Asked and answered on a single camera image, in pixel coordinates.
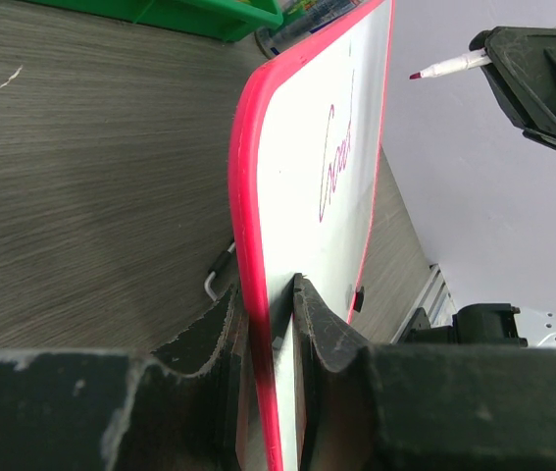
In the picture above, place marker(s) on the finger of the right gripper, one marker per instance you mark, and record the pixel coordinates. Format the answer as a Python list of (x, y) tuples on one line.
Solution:
[(522, 77)]

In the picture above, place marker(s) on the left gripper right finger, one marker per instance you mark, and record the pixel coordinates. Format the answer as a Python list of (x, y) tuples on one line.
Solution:
[(473, 395)]

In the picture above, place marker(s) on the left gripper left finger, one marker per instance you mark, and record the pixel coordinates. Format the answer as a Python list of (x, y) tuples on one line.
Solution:
[(182, 406)]

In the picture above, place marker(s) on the pink capped whiteboard marker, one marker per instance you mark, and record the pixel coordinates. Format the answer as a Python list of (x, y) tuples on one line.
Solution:
[(464, 62)]

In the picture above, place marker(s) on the pink framed whiteboard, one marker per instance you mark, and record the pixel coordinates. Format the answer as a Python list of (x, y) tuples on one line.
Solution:
[(302, 174)]

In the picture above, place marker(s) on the energy drink can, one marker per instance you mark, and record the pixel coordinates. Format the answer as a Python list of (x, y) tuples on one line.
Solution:
[(301, 18)]

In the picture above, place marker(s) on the green plastic tray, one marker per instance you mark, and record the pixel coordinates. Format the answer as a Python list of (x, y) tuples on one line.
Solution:
[(225, 20)]

